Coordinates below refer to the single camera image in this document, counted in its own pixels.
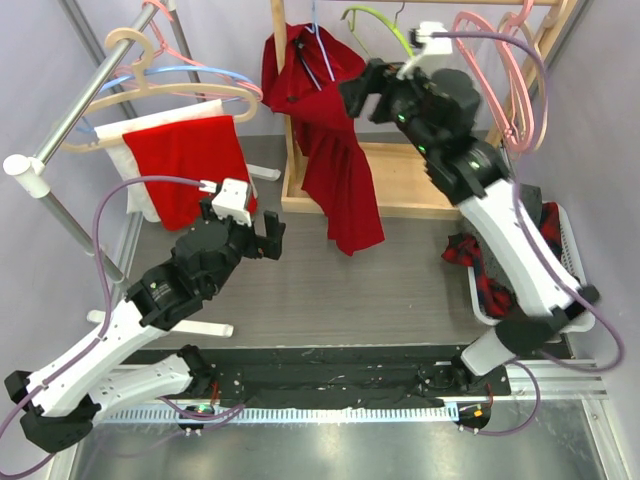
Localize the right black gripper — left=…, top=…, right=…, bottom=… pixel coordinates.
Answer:
left=337, top=58, right=442, bottom=162

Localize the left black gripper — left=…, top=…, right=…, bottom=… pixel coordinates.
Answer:
left=201, top=197, right=285, bottom=297

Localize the blue wire hanger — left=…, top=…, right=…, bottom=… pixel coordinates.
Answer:
left=295, top=0, right=336, bottom=91

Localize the dark red skirt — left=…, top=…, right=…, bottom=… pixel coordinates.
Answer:
left=261, top=24, right=384, bottom=256

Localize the white plastic laundry basket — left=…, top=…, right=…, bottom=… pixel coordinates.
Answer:
left=467, top=202, right=597, bottom=334

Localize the grey dotted garment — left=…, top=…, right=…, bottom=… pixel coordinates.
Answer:
left=475, top=184, right=543, bottom=296

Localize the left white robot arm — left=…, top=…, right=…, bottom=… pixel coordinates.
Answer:
left=5, top=198, right=286, bottom=453

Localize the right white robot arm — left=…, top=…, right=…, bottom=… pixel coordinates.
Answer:
left=338, top=59, right=600, bottom=395

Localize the green hanger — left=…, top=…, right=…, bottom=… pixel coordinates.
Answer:
left=339, top=4, right=414, bottom=58

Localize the pink hanger right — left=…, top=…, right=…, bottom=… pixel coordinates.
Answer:
left=452, top=1, right=537, bottom=154

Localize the pink hanger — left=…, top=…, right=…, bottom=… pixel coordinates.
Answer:
left=109, top=0, right=263, bottom=101
left=452, top=1, right=537, bottom=154

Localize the beige wooden hanger right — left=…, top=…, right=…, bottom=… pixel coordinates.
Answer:
left=498, top=1, right=577, bottom=155

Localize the beige wooden hanger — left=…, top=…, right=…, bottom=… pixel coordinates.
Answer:
left=81, top=27, right=263, bottom=123
left=498, top=1, right=577, bottom=155

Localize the beige wooden hanger left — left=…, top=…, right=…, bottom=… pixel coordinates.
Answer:
left=81, top=27, right=263, bottom=123

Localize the blue hanger left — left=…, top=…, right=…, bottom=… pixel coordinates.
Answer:
left=86, top=65, right=263, bottom=122

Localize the pink hanger left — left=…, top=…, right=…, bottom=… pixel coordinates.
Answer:
left=109, top=0, right=263, bottom=101

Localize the wooden clothes rack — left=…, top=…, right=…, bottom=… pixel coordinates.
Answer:
left=281, top=1, right=587, bottom=221

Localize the bright red hung garment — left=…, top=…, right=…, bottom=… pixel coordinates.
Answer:
left=123, top=115, right=251, bottom=231

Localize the white hung cloth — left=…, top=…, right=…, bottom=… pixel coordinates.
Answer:
left=95, top=100, right=262, bottom=224

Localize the red plaid garment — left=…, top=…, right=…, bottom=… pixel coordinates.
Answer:
left=441, top=202, right=563, bottom=319

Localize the metal clothes rack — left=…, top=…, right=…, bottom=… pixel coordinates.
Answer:
left=0, top=0, right=281, bottom=339

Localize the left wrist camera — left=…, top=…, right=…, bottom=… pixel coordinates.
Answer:
left=199, top=178, right=252, bottom=227

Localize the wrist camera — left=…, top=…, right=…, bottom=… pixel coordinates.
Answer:
left=396, top=21, right=453, bottom=80
left=199, top=178, right=252, bottom=227

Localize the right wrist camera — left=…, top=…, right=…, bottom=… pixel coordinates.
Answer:
left=396, top=21, right=453, bottom=80

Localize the white cable duct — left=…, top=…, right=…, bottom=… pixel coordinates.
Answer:
left=103, top=403, right=459, bottom=425

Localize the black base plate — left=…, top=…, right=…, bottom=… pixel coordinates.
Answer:
left=154, top=344, right=511, bottom=409

